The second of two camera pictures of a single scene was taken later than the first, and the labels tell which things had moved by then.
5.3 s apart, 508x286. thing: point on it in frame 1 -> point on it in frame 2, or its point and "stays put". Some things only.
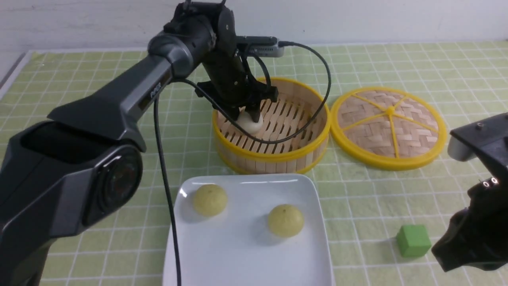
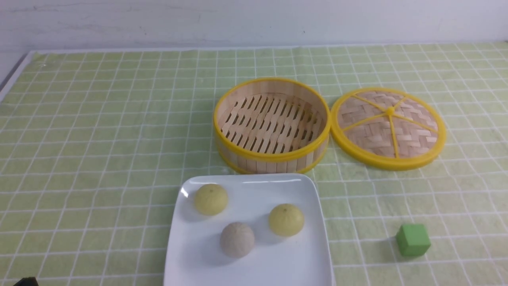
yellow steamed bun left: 210,200 stays put
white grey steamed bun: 244,120 -> 237,239
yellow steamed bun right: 285,221 stays put
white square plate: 239,248 stays put
